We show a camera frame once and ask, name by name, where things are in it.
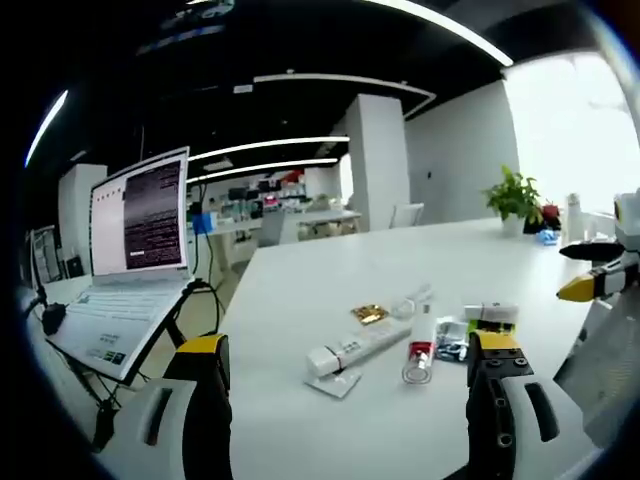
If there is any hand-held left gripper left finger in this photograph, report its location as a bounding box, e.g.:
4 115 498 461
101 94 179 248
117 334 235 480

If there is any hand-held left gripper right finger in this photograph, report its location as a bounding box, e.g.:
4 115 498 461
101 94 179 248
464 329 601 480

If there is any silver black skincare sachet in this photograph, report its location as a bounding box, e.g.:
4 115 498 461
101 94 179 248
433 316 470 362

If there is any small clear glass jar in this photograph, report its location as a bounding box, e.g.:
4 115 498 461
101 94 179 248
463 301 520 324

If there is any red-collared pump skincare bottle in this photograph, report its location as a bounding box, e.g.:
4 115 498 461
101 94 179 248
400 301 437 386

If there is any gold skincare sachet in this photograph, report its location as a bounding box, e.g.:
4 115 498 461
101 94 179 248
348 302 390 327

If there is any white skincare tube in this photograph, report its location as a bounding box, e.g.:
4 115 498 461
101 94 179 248
305 319 415 380

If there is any white flask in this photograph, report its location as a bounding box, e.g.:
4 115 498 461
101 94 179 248
564 192 587 242

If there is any black laptop stand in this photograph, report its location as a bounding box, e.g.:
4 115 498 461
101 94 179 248
64 279 221 454

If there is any potted green plant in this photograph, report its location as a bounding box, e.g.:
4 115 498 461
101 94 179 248
480 164 544 237

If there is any black power adapter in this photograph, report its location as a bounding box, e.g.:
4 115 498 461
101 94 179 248
41 301 67 337

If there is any blue box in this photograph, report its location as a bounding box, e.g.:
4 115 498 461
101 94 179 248
192 210 220 236

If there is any white laptop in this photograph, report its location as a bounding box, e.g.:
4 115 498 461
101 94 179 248
45 144 195 387

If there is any long white workbench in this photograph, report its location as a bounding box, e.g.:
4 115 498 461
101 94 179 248
189 208 364 261

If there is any black power cable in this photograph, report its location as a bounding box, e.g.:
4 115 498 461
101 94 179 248
179 182 224 346

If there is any white frame chair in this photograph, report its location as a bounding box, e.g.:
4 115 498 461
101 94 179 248
388 201 426 230

